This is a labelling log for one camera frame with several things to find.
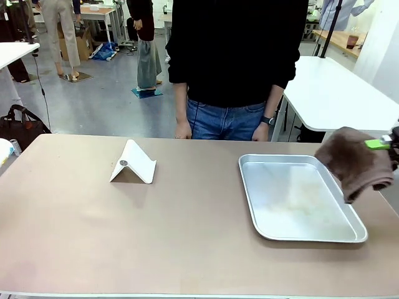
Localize white and yellow package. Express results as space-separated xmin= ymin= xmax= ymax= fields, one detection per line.
xmin=0 ymin=138 xmax=16 ymax=169

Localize cardboard box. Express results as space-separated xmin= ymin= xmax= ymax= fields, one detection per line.
xmin=57 ymin=24 xmax=94 ymax=62

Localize bystander in light blue shirt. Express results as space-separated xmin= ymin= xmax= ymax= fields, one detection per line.
xmin=319 ymin=0 xmax=375 ymax=32

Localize blue plastic bag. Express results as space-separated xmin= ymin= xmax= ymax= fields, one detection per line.
xmin=91 ymin=42 xmax=118 ymax=62

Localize person's torso in black sweater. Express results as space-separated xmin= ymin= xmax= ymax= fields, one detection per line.
xmin=165 ymin=0 xmax=309 ymax=109

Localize brown cloth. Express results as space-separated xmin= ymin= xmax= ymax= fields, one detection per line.
xmin=314 ymin=126 xmax=395 ymax=205

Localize black tripod pole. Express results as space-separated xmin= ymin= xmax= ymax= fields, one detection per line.
xmin=17 ymin=0 xmax=40 ymax=54

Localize person's left forearm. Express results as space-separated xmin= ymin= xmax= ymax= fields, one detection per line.
xmin=262 ymin=83 xmax=285 ymax=119

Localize bystander in dark clothes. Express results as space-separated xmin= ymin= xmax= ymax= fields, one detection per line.
xmin=0 ymin=0 xmax=37 ymax=83

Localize black camera pole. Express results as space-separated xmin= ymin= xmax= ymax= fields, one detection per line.
xmin=320 ymin=0 xmax=344 ymax=59

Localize black bag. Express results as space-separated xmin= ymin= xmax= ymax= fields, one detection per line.
xmin=0 ymin=104 xmax=52 ymax=141

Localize person's right hand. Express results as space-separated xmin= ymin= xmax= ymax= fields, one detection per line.
xmin=175 ymin=120 xmax=193 ymax=140

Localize person's right forearm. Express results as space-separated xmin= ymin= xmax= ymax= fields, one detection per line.
xmin=173 ymin=82 xmax=190 ymax=124

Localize blue jeans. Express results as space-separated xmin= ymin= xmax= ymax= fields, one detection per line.
xmin=186 ymin=98 xmax=266 ymax=141

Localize black hanging cable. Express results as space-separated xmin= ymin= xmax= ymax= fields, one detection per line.
xmin=32 ymin=52 xmax=52 ymax=132

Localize wooden workbench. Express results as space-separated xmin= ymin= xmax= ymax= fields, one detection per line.
xmin=311 ymin=29 xmax=369 ymax=59

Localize wooden top desk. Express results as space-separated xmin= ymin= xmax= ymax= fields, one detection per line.
xmin=79 ymin=6 xmax=118 ymax=44

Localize teal floor mat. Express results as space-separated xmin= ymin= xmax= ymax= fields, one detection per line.
xmin=130 ymin=87 xmax=164 ymax=99

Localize small white side table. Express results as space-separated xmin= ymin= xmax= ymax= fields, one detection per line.
xmin=0 ymin=42 xmax=41 ymax=105

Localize large white side table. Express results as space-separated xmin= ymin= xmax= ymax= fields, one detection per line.
xmin=271 ymin=55 xmax=399 ymax=143

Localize bystander in beige trousers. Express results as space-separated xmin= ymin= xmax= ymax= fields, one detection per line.
xmin=39 ymin=0 xmax=82 ymax=79

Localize white folded stand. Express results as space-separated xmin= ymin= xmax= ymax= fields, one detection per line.
xmin=108 ymin=139 xmax=157 ymax=184

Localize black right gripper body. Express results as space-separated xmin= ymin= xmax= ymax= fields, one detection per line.
xmin=388 ymin=125 xmax=399 ymax=171

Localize wooden floor board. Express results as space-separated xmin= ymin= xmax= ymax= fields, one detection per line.
xmin=59 ymin=71 xmax=94 ymax=83

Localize metal tray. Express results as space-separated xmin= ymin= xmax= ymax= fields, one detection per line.
xmin=238 ymin=153 xmax=368 ymax=244

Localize brown cup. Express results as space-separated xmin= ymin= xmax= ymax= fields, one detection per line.
xmin=345 ymin=34 xmax=360 ymax=50

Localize person's left hand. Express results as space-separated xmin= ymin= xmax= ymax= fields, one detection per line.
xmin=251 ymin=123 xmax=270 ymax=143

